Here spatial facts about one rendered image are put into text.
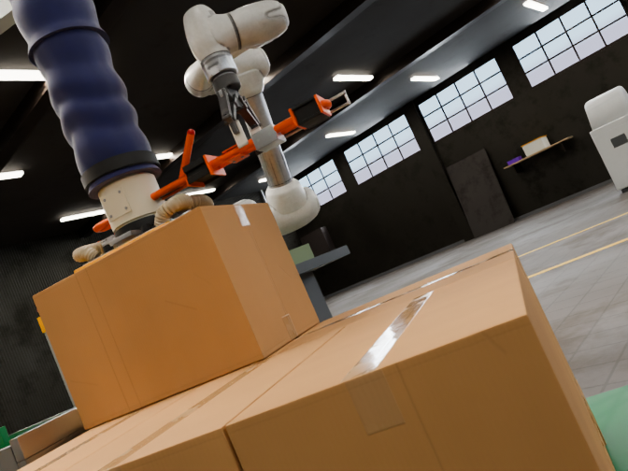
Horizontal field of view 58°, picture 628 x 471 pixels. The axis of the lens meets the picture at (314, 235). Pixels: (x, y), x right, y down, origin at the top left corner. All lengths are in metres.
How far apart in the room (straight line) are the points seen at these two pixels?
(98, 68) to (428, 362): 1.39
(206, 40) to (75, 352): 0.92
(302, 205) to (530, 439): 1.77
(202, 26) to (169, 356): 0.88
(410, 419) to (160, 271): 0.93
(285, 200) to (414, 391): 1.69
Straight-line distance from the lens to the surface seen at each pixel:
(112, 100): 1.77
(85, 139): 1.73
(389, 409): 0.69
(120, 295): 1.57
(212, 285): 1.41
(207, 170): 1.57
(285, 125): 1.50
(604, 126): 9.57
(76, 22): 1.86
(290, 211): 2.31
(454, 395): 0.67
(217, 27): 1.65
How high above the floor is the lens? 0.67
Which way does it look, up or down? 4 degrees up
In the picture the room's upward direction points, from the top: 24 degrees counter-clockwise
